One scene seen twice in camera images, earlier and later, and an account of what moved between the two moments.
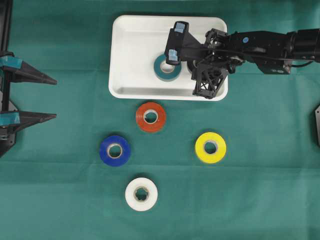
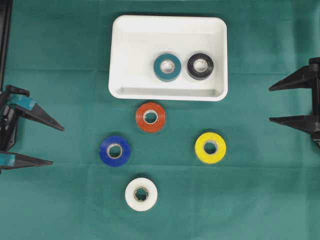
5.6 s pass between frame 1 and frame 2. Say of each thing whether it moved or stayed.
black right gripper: moved
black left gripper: moved
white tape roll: stayed
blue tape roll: stayed
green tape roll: stayed
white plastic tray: stayed
